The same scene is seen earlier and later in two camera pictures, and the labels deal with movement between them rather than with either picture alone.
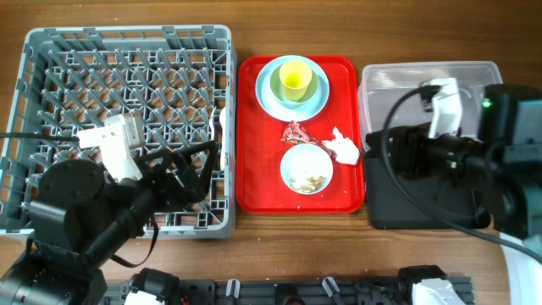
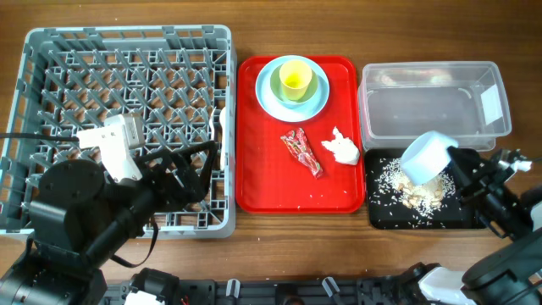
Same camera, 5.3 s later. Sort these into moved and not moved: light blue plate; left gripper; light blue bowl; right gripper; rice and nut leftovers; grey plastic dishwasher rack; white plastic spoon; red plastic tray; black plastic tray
Moved: right gripper; rice and nut leftovers; light blue bowl
Not moved: red plastic tray; left gripper; grey plastic dishwasher rack; light blue plate; black plastic tray; white plastic spoon
